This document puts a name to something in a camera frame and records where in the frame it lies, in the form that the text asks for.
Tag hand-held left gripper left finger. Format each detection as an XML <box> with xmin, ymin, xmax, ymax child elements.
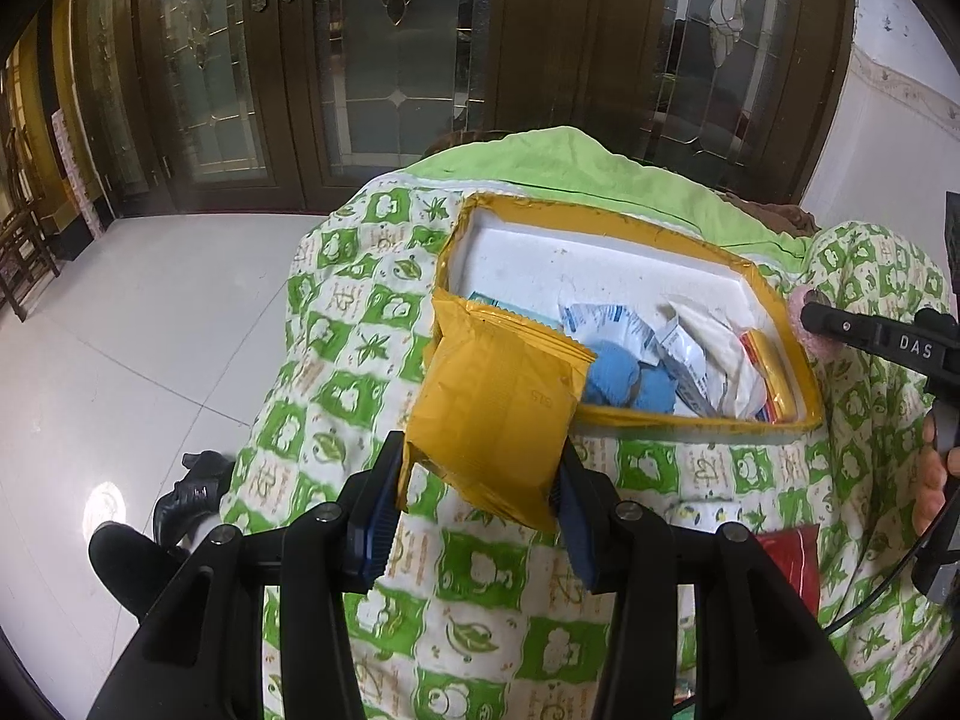
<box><xmin>86</xmin><ymin>431</ymin><xmax>406</xmax><ymax>720</ymax></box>

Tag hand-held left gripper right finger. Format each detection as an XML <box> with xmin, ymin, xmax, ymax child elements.
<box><xmin>551</xmin><ymin>439</ymin><xmax>875</xmax><ymax>720</ymax></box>

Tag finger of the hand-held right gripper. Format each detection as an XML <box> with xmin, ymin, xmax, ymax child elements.
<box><xmin>799</xmin><ymin>300</ymin><xmax>960</xmax><ymax>380</ymax></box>
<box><xmin>913</xmin><ymin>307</ymin><xmax>960</xmax><ymax>342</ymax></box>

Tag pink plush pouch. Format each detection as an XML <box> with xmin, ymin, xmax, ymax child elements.
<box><xmin>787</xmin><ymin>286</ymin><xmax>842</xmax><ymax>361</ymax></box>

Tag clear bag yellow blue sponges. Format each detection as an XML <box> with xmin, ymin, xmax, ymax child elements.
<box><xmin>742</xmin><ymin>330</ymin><xmax>797</xmax><ymax>422</ymax></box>

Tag blue knitted cloth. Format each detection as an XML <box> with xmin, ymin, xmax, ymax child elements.
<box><xmin>577</xmin><ymin>341</ymin><xmax>680</xmax><ymax>413</ymax></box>

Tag yellow packet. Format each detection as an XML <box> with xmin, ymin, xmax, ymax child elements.
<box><xmin>397</xmin><ymin>292</ymin><xmax>597</xmax><ymax>533</ymax></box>

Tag white blue printed packets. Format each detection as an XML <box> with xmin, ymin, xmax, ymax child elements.
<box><xmin>652</xmin><ymin>315</ymin><xmax>721</xmax><ymax>417</ymax></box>

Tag white blue printed packet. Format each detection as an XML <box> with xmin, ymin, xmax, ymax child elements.
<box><xmin>559</xmin><ymin>300</ymin><xmax>661</xmax><ymax>361</ymax></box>

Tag white foam tray yellow tape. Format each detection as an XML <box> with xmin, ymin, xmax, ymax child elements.
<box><xmin>431</xmin><ymin>193</ymin><xmax>824</xmax><ymax>436</ymax></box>

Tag person's right hand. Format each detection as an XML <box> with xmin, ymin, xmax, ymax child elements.
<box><xmin>912</xmin><ymin>414</ymin><xmax>957</xmax><ymax>542</ymax></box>

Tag green white printed blanket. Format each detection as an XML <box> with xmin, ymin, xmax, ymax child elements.
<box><xmin>225</xmin><ymin>124</ymin><xmax>960</xmax><ymax>720</ymax></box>

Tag white packet red label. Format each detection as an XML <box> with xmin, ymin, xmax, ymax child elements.
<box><xmin>660</xmin><ymin>300</ymin><xmax>766</xmax><ymax>421</ymax></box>

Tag black shoe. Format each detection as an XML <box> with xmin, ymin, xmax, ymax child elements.
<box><xmin>88</xmin><ymin>521</ymin><xmax>196</xmax><ymax>623</ymax></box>
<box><xmin>154</xmin><ymin>450</ymin><xmax>237</xmax><ymax>548</ymax></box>

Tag dark red shiny packet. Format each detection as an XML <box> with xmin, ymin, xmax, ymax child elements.
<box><xmin>754</xmin><ymin>526</ymin><xmax>822</xmax><ymax>608</ymax></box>

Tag teal tissue pack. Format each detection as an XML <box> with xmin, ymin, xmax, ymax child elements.
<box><xmin>465</xmin><ymin>291</ymin><xmax>560</xmax><ymax>331</ymax></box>

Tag wooden glass door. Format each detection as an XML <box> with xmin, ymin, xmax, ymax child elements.
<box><xmin>131</xmin><ymin>0</ymin><xmax>301</xmax><ymax>215</ymax></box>
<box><xmin>592</xmin><ymin>0</ymin><xmax>860</xmax><ymax>207</ymax></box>
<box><xmin>285</xmin><ymin>0</ymin><xmax>492</xmax><ymax>200</ymax></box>

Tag wooden chair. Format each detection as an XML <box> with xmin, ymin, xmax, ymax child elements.
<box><xmin>0</xmin><ymin>127</ymin><xmax>61</xmax><ymax>323</ymax></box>

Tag white pink printed carton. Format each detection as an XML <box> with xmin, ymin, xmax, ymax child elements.
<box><xmin>52</xmin><ymin>109</ymin><xmax>115</xmax><ymax>235</ymax></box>

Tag black cable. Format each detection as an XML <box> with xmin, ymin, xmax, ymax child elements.
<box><xmin>825</xmin><ymin>532</ymin><xmax>931</xmax><ymax>635</ymax></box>

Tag golden door frame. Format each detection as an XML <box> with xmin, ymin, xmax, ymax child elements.
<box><xmin>0</xmin><ymin>0</ymin><xmax>113</xmax><ymax>241</ymax></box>

